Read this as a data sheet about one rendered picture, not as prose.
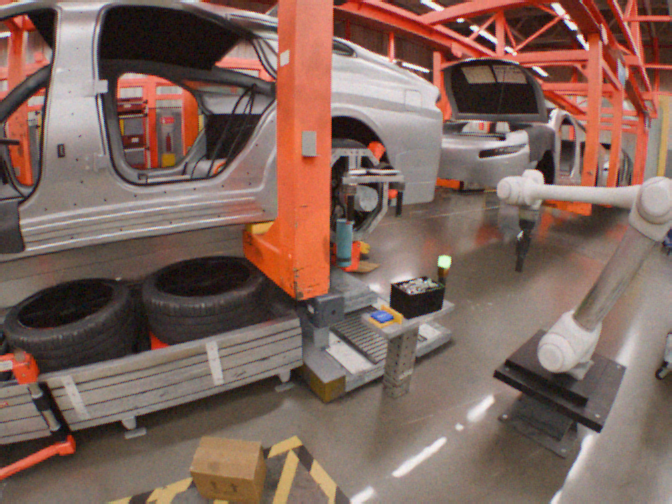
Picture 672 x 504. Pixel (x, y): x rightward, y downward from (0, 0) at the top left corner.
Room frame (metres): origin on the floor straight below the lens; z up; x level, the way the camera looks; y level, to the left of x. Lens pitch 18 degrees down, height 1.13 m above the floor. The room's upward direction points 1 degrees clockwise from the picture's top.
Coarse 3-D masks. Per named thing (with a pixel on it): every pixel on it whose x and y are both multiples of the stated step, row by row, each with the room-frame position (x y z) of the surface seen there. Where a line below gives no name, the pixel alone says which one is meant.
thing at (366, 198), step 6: (360, 186) 1.78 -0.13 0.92; (366, 186) 1.80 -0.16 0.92; (360, 192) 1.73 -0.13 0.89; (366, 192) 1.73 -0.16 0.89; (372, 192) 1.76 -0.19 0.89; (342, 198) 1.84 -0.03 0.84; (354, 198) 1.75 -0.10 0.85; (360, 198) 1.71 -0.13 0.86; (366, 198) 1.73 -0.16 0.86; (372, 198) 1.76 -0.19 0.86; (354, 204) 1.75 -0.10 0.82; (360, 204) 1.71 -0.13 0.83; (366, 204) 1.74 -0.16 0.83; (372, 204) 1.76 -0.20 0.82; (360, 210) 1.78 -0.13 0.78; (366, 210) 1.74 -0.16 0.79
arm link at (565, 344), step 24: (648, 192) 0.66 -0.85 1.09; (648, 216) 0.65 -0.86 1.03; (624, 240) 0.74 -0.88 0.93; (648, 240) 0.67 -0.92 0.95; (624, 264) 0.71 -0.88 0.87; (600, 288) 0.76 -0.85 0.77; (624, 288) 0.71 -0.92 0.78; (576, 312) 0.82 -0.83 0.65; (600, 312) 0.74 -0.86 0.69; (552, 336) 0.82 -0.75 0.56; (576, 336) 0.76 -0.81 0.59; (552, 360) 0.77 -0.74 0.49; (576, 360) 0.75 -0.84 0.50
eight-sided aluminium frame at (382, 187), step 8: (336, 152) 1.79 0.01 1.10; (344, 152) 1.84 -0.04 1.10; (352, 152) 1.86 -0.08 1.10; (360, 152) 1.89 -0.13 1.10; (368, 152) 1.92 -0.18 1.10; (368, 160) 1.98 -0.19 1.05; (376, 160) 1.96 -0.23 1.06; (384, 184) 2.00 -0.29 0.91; (384, 192) 2.00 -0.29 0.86; (384, 200) 2.00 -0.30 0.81; (376, 208) 2.04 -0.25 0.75; (384, 208) 2.00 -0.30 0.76; (376, 216) 1.97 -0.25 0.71; (368, 224) 2.00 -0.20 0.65; (376, 224) 1.97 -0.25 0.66; (352, 232) 1.92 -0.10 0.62; (360, 232) 1.92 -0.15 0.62; (368, 232) 1.93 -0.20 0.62; (352, 240) 1.87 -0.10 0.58
